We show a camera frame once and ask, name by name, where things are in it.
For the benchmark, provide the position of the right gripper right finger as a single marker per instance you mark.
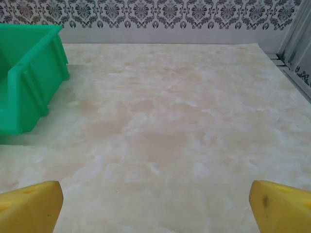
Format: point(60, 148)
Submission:
point(281, 211)

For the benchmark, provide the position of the aluminium frame post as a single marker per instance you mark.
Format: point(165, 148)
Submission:
point(295, 29)

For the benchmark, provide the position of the green plastic bin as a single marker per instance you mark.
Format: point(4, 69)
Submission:
point(36, 85)

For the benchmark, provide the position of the aluminium frame rail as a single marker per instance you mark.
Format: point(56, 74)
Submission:
point(289, 72)

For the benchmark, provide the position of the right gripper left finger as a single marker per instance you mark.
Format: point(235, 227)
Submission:
point(29, 211)

